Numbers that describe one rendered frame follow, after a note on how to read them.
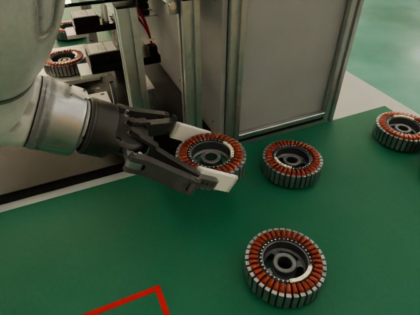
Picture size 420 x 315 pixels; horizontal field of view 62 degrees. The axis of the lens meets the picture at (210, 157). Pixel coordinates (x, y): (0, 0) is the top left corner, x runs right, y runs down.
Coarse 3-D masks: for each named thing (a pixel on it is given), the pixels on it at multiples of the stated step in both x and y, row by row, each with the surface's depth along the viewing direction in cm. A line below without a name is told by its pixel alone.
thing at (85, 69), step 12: (96, 48) 72; (108, 48) 72; (144, 48) 77; (96, 60) 70; (108, 60) 71; (120, 60) 72; (144, 60) 74; (156, 60) 75; (84, 72) 72; (96, 72) 71
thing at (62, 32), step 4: (64, 24) 123; (68, 24) 124; (60, 28) 119; (64, 28) 124; (60, 32) 118; (64, 32) 117; (60, 36) 118; (64, 36) 118; (64, 40) 120; (68, 40) 119
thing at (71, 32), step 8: (72, 16) 87; (80, 16) 87; (88, 16) 87; (96, 16) 88; (72, 24) 92; (80, 24) 88; (88, 24) 88; (96, 24) 89; (104, 24) 90; (112, 24) 90; (72, 32) 90; (80, 32) 88; (88, 32) 89; (112, 32) 97
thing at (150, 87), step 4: (148, 80) 82; (148, 84) 80; (148, 88) 79; (152, 88) 79; (148, 92) 79; (152, 92) 79; (148, 96) 79; (152, 96) 80; (152, 100) 80; (152, 104) 81; (156, 104) 81; (152, 108) 81; (156, 108) 82
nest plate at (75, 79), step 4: (40, 72) 94; (44, 72) 94; (52, 76) 92; (64, 76) 92; (68, 76) 92; (72, 76) 92; (76, 76) 92; (80, 76) 92; (60, 80) 91; (64, 80) 91; (68, 80) 91; (72, 80) 91; (76, 80) 91; (80, 80) 91; (84, 80) 92; (88, 80) 92; (92, 80) 93
